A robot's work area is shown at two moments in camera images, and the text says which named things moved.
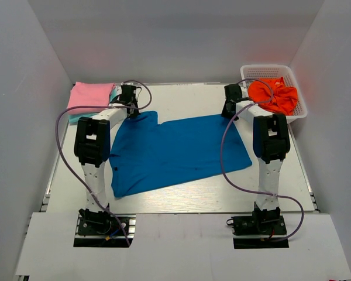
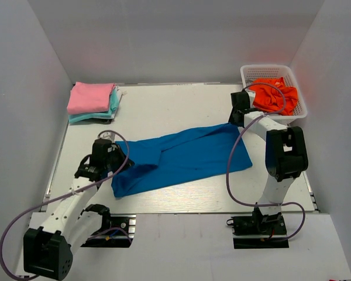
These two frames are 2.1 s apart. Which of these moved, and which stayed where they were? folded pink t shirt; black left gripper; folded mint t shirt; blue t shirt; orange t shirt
Moved: black left gripper; blue t shirt
Stayed: folded pink t shirt; folded mint t shirt; orange t shirt
